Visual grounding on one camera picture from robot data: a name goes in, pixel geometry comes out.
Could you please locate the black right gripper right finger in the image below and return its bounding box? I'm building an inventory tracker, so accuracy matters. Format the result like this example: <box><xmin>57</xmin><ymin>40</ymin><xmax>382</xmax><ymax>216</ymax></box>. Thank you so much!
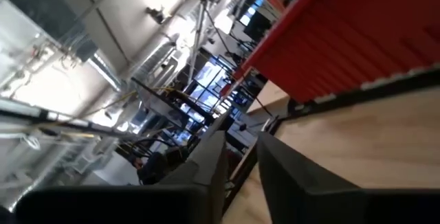
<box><xmin>256</xmin><ymin>131</ymin><xmax>440</xmax><ymax>224</ymax></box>

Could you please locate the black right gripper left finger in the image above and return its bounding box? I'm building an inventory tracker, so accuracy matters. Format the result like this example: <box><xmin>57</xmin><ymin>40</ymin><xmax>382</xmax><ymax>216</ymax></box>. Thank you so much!
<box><xmin>15</xmin><ymin>130</ymin><xmax>228</xmax><ymax>224</ymax></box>

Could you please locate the red plastic laundry bin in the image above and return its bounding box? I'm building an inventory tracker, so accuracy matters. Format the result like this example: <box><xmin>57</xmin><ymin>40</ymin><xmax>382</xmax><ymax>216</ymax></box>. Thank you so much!
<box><xmin>240</xmin><ymin>0</ymin><xmax>440</xmax><ymax>104</ymax></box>

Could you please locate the person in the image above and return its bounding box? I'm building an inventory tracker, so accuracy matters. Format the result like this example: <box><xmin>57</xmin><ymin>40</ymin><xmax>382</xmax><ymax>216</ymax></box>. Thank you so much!
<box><xmin>132</xmin><ymin>150</ymin><xmax>190</xmax><ymax>186</ymax></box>

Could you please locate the light wood desk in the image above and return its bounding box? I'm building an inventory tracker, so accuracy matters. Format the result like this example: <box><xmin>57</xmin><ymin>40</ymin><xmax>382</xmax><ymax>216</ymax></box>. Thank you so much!
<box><xmin>246</xmin><ymin>79</ymin><xmax>290</xmax><ymax>115</ymax></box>

